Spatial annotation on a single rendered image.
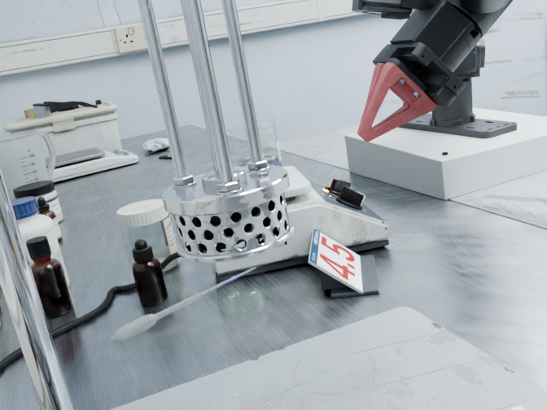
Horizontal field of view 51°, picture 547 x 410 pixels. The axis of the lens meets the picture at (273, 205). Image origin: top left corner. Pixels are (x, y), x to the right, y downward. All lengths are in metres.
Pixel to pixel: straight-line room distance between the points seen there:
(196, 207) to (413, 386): 0.20
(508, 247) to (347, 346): 0.24
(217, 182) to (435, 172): 0.54
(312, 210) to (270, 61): 1.68
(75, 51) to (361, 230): 1.57
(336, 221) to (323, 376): 0.24
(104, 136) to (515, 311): 1.39
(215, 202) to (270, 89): 2.00
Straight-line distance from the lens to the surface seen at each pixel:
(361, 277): 0.58
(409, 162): 0.85
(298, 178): 0.65
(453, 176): 0.80
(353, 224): 0.63
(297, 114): 2.31
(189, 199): 0.28
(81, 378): 0.53
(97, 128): 1.72
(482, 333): 0.48
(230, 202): 0.27
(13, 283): 0.30
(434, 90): 0.61
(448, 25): 0.61
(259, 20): 2.21
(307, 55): 2.33
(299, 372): 0.43
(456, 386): 0.41
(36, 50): 2.07
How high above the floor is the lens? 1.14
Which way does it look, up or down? 16 degrees down
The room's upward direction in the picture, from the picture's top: 10 degrees counter-clockwise
